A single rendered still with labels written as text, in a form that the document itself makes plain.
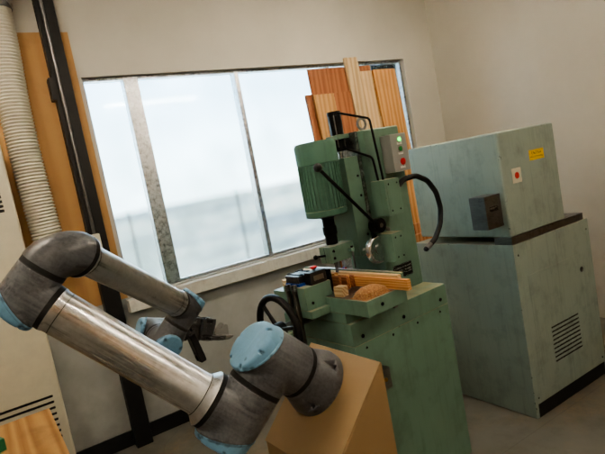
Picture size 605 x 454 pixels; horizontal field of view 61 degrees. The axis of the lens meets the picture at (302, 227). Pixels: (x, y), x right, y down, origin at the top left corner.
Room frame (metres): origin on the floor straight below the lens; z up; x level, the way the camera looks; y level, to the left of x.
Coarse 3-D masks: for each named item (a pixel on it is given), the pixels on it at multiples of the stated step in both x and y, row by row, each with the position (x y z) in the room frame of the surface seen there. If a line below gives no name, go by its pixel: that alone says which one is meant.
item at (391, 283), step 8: (360, 280) 2.03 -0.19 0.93; (368, 280) 1.99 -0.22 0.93; (376, 280) 1.96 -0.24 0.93; (384, 280) 1.92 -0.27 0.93; (392, 280) 1.89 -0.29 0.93; (400, 280) 1.86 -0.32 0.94; (408, 280) 1.84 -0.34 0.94; (392, 288) 1.90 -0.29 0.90; (400, 288) 1.86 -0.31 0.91; (408, 288) 1.83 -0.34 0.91
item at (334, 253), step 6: (324, 246) 2.16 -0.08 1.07; (330, 246) 2.12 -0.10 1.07; (336, 246) 2.12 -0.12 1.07; (342, 246) 2.14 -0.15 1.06; (348, 246) 2.16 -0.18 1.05; (324, 252) 2.12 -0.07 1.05; (330, 252) 2.10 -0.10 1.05; (336, 252) 2.12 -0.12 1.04; (342, 252) 2.14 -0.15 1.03; (348, 252) 2.16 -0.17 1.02; (354, 252) 2.17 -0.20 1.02; (324, 258) 2.13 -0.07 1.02; (330, 258) 2.10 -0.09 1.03; (336, 258) 2.11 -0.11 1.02; (342, 258) 2.13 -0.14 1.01; (348, 258) 2.16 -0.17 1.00; (336, 264) 2.14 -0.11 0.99
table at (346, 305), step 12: (336, 300) 1.93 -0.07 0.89; (348, 300) 1.87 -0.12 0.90; (372, 300) 1.81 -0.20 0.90; (384, 300) 1.84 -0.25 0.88; (396, 300) 1.88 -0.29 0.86; (312, 312) 1.91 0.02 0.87; (324, 312) 1.94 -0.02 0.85; (336, 312) 1.94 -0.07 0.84; (348, 312) 1.88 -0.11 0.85; (360, 312) 1.82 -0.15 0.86; (372, 312) 1.80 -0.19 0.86
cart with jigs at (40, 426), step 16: (32, 416) 2.28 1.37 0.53; (48, 416) 2.25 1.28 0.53; (0, 432) 2.16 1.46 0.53; (16, 432) 2.13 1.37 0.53; (32, 432) 2.10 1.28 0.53; (48, 432) 2.07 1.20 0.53; (0, 448) 1.96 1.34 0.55; (16, 448) 1.98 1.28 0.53; (32, 448) 1.95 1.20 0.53; (48, 448) 1.92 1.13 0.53; (64, 448) 1.90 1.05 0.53
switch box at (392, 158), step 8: (384, 136) 2.20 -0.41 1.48; (392, 136) 2.18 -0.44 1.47; (400, 136) 2.21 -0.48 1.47; (384, 144) 2.21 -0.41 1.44; (392, 144) 2.18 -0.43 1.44; (400, 144) 2.21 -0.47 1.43; (384, 152) 2.21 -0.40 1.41; (392, 152) 2.18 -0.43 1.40; (384, 160) 2.22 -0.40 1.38; (392, 160) 2.19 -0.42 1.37; (400, 160) 2.20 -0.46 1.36; (408, 160) 2.23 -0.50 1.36; (384, 168) 2.23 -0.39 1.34; (392, 168) 2.19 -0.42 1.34; (400, 168) 2.19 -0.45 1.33; (408, 168) 2.23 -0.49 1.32
